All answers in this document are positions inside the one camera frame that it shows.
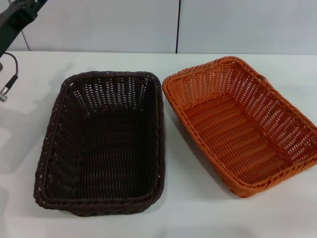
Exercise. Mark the dark brown woven basket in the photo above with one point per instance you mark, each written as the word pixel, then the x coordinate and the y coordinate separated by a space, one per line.
pixel 104 158

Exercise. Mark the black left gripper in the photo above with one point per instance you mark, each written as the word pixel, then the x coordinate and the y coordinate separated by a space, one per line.
pixel 15 22

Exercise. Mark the orange woven basket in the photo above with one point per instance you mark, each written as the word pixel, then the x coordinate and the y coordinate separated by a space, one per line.
pixel 232 138

